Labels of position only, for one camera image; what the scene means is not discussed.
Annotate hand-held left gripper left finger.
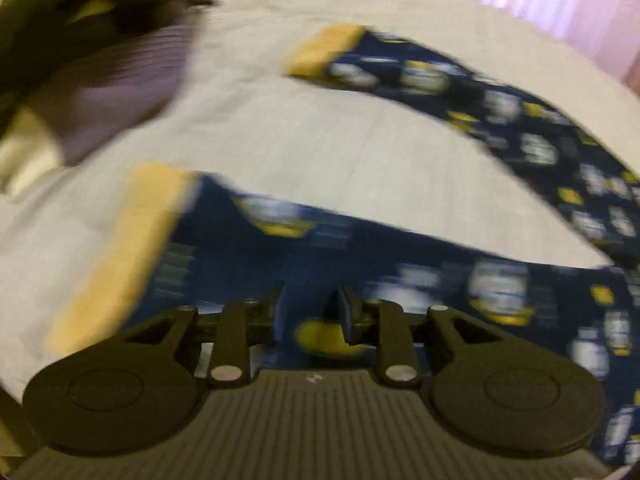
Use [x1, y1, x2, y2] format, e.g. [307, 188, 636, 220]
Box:
[122, 282, 286, 388]

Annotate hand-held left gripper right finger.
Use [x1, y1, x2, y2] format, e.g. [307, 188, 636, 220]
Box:
[332, 285, 501, 388]

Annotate navy cartoon print fleece pants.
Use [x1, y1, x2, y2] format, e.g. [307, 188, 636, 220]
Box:
[45, 24, 640, 466]

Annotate bed with striped sheet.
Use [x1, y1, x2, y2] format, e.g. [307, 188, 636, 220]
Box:
[0, 0, 640, 406]

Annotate tan garment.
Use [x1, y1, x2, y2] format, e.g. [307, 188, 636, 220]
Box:
[0, 105, 66, 196]

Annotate dark olive jacket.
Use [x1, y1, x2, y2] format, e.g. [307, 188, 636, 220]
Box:
[0, 0, 216, 126]

